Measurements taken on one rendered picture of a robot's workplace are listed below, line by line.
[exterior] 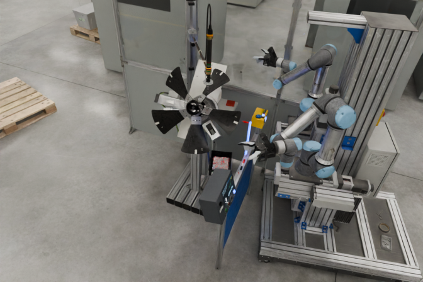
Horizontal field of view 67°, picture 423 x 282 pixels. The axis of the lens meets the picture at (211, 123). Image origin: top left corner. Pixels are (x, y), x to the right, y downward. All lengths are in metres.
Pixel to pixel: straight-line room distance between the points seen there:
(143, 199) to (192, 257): 0.80
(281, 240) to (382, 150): 1.14
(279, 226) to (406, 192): 1.63
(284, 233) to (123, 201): 1.59
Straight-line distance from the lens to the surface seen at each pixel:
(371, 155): 2.44
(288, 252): 2.90
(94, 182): 3.68
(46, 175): 3.92
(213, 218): 1.90
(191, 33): 2.79
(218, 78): 2.49
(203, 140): 2.51
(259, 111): 2.74
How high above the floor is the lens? 2.66
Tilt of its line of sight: 39 degrees down
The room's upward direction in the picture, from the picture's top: 3 degrees clockwise
